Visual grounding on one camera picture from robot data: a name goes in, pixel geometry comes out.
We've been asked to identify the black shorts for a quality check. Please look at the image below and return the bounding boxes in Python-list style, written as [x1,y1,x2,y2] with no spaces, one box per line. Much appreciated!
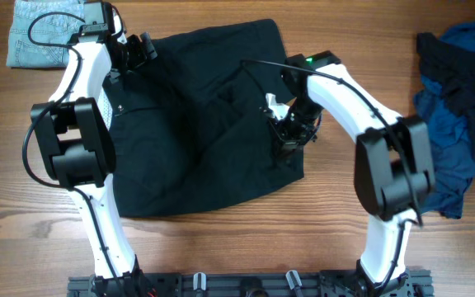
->
[103,19,303,218]

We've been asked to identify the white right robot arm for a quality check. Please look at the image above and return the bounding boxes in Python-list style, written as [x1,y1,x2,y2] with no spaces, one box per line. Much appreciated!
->
[264,51,435,296]

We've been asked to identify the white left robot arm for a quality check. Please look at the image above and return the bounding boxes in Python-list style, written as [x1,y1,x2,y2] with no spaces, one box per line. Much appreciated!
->
[21,1,158,296]

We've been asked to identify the folded light blue jeans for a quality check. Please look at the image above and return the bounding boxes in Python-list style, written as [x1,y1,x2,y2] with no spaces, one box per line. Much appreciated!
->
[6,0,84,68]

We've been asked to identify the blue garment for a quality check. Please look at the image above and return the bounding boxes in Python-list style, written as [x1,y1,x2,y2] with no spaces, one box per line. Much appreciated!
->
[413,21,475,219]

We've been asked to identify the dark navy garment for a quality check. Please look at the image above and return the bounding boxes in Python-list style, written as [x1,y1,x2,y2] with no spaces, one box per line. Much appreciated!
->
[416,32,475,162]

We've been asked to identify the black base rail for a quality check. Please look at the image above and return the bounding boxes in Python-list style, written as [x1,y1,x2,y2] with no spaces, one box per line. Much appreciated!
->
[67,269,435,297]

